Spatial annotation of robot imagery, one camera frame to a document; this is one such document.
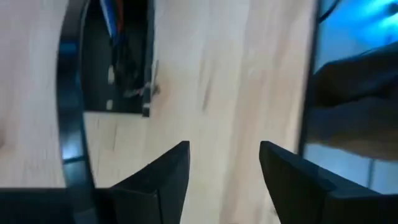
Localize blue cable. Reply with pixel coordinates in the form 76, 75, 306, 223
99, 0, 119, 43

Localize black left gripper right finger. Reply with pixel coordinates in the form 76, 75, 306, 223
259, 140, 398, 224

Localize red cable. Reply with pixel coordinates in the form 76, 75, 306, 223
115, 0, 124, 34

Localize black slotted cable raceway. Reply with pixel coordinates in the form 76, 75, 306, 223
79, 0, 155, 118

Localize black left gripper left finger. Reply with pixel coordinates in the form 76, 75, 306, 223
0, 140, 191, 224

